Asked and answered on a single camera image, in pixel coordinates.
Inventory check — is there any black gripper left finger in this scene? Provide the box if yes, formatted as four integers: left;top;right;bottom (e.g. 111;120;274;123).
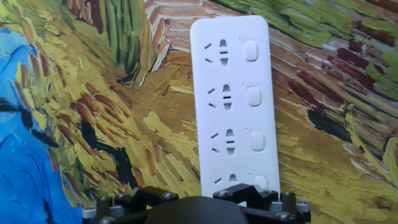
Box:
82;185;180;224

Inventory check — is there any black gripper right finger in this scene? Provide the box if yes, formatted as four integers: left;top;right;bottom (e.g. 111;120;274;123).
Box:
213;183;312;224

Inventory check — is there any white four-socket power strip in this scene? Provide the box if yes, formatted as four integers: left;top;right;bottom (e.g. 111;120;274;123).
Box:
189;14;281;198

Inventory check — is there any painted wheatfield print cloth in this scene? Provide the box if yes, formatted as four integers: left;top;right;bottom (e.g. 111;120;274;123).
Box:
0;0;398;224

